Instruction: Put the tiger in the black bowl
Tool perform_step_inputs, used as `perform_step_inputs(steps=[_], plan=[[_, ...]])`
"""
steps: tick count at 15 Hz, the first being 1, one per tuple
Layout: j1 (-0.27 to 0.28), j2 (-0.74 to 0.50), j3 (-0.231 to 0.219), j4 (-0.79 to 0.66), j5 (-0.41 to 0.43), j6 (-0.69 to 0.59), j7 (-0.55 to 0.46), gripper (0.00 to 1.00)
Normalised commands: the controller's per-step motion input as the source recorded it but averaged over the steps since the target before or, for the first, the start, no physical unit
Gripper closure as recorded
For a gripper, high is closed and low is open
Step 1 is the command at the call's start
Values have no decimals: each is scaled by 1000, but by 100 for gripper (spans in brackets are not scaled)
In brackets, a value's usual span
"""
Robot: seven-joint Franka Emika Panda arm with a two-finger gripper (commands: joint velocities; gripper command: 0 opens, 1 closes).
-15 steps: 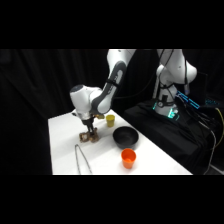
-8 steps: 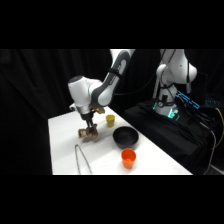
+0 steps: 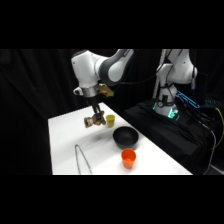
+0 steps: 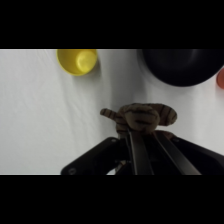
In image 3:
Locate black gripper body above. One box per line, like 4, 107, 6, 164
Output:
87, 95, 102, 110

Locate brown plush tiger toy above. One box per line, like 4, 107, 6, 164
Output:
83, 113, 107, 129

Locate black bowl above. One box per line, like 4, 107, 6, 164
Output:
112, 125, 140, 150

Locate small yellow cup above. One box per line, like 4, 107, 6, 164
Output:
105, 114, 116, 128

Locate metal tongs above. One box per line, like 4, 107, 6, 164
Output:
74, 143, 94, 175

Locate orange plastic cup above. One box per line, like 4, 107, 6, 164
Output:
120, 148, 138, 170

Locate black curtain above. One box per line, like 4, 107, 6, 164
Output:
0, 49, 224, 176

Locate black cloth covered stand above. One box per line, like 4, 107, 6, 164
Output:
123, 99, 218, 176

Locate blue lit electronic device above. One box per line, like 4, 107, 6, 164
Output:
175, 90, 202, 111

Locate yellowish wrist camera box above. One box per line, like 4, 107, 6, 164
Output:
97, 83, 115, 99

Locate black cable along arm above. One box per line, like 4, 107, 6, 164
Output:
114, 49, 174, 88

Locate grey cable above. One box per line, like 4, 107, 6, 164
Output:
198, 119, 218, 169

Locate yellow cable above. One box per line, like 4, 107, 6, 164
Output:
213, 107, 224, 158

